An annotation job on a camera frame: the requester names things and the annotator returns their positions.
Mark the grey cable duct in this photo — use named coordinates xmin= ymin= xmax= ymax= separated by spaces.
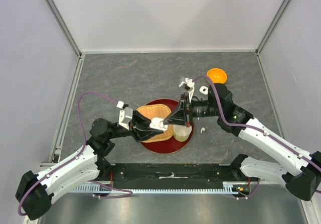
xmin=70 ymin=182 xmax=239 ymax=195

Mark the orange bowl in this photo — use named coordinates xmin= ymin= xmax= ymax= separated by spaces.
xmin=207 ymin=68 xmax=228 ymax=84

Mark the left aluminium frame post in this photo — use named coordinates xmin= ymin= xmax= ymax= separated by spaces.
xmin=44 ymin=0 xmax=82 ymax=58

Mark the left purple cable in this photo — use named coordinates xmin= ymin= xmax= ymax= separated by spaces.
xmin=17 ymin=91 xmax=133 ymax=215

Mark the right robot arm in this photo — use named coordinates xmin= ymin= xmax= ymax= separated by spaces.
xmin=164 ymin=83 xmax=320 ymax=201

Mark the white oval charging case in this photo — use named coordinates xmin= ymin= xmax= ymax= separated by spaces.
xmin=149 ymin=117 xmax=168 ymax=132

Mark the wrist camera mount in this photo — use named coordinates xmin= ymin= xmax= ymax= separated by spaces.
xmin=118 ymin=107 xmax=133 ymax=130
xmin=179 ymin=77 xmax=195 ymax=102

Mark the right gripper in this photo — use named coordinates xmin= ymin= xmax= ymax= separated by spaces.
xmin=164 ymin=92 xmax=222 ymax=127

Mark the purple cable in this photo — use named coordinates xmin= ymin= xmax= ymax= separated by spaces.
xmin=17 ymin=91 xmax=133 ymax=215
xmin=192 ymin=74 xmax=321 ymax=200

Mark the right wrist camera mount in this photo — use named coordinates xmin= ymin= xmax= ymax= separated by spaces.
xmin=179 ymin=77 xmax=195 ymax=102

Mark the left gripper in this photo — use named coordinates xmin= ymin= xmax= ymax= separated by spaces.
xmin=107 ymin=110 xmax=164 ymax=143

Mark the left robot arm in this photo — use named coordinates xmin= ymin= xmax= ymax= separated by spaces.
xmin=15 ymin=107 xmax=169 ymax=220

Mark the right aluminium frame post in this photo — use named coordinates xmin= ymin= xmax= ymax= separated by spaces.
xmin=255 ymin=0 xmax=292 ymax=56

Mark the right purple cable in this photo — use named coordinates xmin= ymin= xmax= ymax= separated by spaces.
xmin=192 ymin=74 xmax=321 ymax=200

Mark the aluminium frame post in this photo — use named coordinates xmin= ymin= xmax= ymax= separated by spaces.
xmin=44 ymin=0 xmax=82 ymax=58
xmin=255 ymin=0 xmax=292 ymax=56

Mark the cream mug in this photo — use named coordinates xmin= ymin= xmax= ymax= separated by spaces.
xmin=173 ymin=125 xmax=192 ymax=142

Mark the red round tray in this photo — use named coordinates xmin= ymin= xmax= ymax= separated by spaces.
xmin=141 ymin=98 xmax=194 ymax=154

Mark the woven bamboo basket plate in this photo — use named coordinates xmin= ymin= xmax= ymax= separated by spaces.
xmin=137 ymin=104 xmax=174 ymax=143

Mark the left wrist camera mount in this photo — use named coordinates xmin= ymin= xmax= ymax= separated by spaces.
xmin=118 ymin=107 xmax=133 ymax=130

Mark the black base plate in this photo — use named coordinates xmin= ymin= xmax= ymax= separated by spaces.
xmin=96 ymin=163 xmax=248 ymax=189

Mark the white square earbud case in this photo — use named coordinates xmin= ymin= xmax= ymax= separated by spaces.
xmin=199 ymin=86 xmax=209 ymax=95

